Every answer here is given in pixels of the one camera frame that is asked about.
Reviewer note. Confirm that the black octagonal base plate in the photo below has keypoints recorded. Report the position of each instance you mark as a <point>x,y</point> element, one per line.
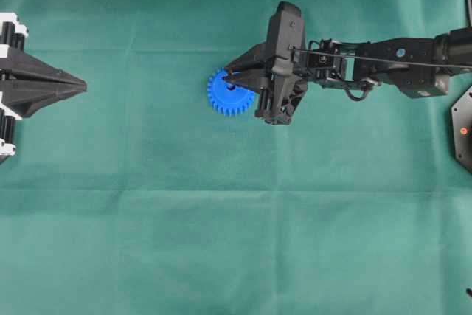
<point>461,115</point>

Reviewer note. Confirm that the blue plastic gear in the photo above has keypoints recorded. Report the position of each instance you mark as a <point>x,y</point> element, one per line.
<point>225,98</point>

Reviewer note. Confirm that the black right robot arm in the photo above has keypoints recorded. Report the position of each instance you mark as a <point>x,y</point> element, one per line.
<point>418,67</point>

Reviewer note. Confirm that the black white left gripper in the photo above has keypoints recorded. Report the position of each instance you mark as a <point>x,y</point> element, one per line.
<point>20,101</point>

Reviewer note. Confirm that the green table cloth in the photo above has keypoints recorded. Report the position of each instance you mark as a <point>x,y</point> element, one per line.
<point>136,197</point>

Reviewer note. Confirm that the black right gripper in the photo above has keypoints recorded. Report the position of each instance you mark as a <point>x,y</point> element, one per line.
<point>280,87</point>

